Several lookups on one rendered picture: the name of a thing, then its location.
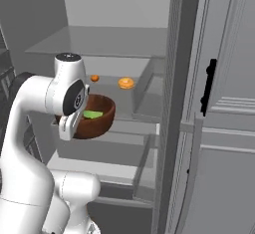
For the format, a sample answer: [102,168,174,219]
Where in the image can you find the green lemon wedge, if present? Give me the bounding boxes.
[82,110,105,119]

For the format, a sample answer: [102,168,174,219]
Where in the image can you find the dark open fridge door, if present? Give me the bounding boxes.
[0,23,44,166]

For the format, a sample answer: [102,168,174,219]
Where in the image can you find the black door handle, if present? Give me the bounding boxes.
[200,58,218,117]

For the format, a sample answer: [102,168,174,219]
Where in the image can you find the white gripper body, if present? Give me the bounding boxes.
[58,109,87,142]

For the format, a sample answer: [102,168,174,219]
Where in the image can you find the brown wooden bowl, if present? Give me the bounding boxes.
[54,93,117,140]

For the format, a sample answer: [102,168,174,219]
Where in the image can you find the grey panelled fridge door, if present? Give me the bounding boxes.
[165,0,255,234]

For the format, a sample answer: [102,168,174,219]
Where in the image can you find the glass fridge shelf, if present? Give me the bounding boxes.
[24,25,169,60]
[49,74,165,124]
[46,133,159,186]

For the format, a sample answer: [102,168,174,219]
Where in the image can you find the orange round bagel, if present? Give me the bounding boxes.
[118,77,135,91]

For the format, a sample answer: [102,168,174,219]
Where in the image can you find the grey fridge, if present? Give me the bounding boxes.
[0,0,203,234]

